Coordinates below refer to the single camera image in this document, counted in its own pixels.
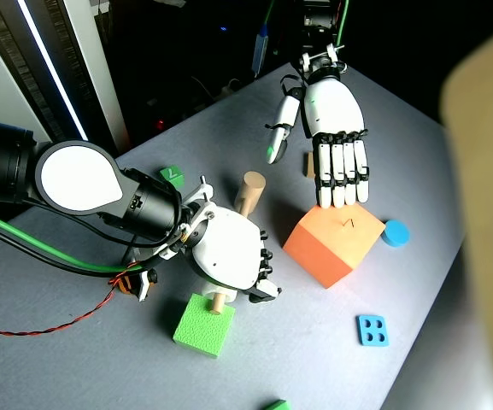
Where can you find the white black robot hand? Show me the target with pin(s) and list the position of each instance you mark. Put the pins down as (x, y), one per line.
(331, 107)
(229, 247)

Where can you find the orange box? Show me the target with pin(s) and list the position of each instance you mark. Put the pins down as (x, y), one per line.
(327, 252)

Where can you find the large green textured block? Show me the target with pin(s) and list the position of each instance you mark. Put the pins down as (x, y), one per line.
(203, 326)

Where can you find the blue round disc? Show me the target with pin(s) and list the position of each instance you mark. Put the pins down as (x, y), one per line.
(395, 234)

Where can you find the green piece bottom edge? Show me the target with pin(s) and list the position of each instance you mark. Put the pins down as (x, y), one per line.
(278, 405)

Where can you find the blue square four-hole block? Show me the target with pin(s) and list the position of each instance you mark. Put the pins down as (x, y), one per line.
(372, 329)

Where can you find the small green cube white mark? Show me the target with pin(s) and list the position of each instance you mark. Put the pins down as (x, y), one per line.
(172, 176)

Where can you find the grey table cloth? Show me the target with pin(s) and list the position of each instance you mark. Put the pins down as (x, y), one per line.
(101, 376)

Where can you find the white pillar with light strip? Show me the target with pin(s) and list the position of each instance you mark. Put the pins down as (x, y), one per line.
(88, 64)

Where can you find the orange white wrist camera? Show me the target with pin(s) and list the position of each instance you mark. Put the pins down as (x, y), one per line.
(137, 284)

